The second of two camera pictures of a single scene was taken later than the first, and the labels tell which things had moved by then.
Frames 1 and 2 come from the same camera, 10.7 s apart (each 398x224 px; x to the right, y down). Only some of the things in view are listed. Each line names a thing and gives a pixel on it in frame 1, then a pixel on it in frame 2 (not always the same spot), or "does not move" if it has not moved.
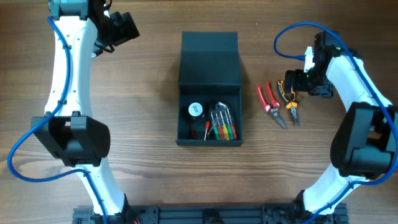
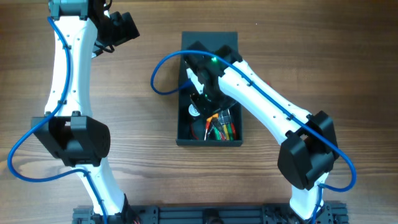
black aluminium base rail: (216, 214) does not move
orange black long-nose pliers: (290, 104) -> (208, 125)
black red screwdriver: (207, 127) does not move
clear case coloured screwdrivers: (224, 127) does not move
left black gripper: (125, 30) does not move
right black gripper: (290, 81) -> (203, 101)
